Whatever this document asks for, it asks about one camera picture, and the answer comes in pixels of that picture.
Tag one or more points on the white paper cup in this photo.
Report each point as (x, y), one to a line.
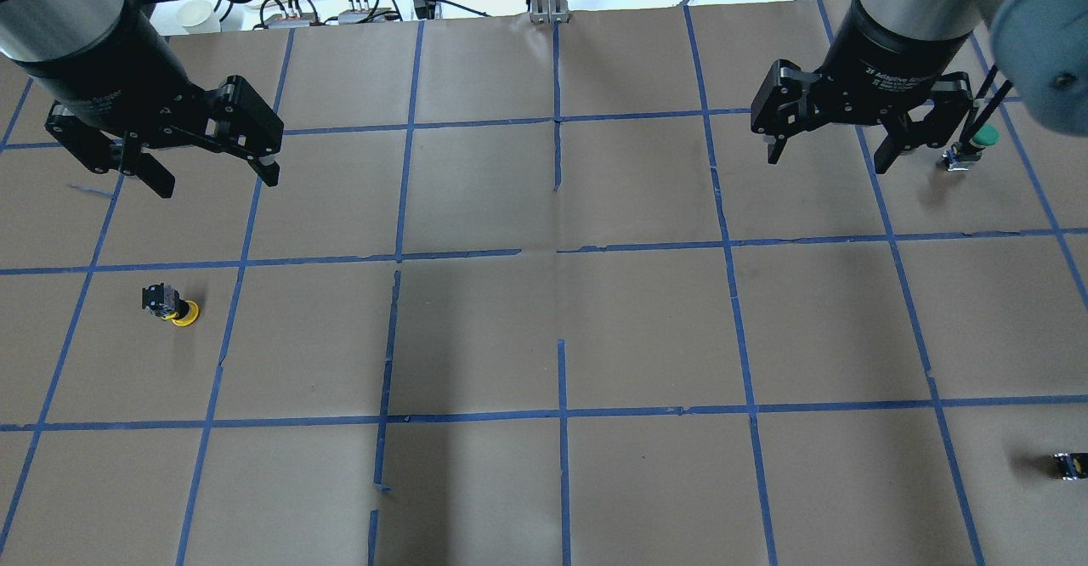
(198, 17)

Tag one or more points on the grey usb hub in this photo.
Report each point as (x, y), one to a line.
(367, 15)
(277, 20)

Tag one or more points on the black yellow switch block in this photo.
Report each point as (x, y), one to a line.
(1071, 466)

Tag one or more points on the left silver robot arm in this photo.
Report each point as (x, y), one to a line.
(36, 30)

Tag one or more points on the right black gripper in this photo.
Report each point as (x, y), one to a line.
(884, 58)

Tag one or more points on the yellow push button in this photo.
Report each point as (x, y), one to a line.
(165, 303)

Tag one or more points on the grey usb hub near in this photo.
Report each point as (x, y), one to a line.
(277, 20)

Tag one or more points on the grey usb hub far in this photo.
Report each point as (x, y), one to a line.
(367, 15)

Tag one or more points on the green push button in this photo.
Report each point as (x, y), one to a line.
(963, 155)

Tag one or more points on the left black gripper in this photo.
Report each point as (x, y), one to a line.
(110, 76)

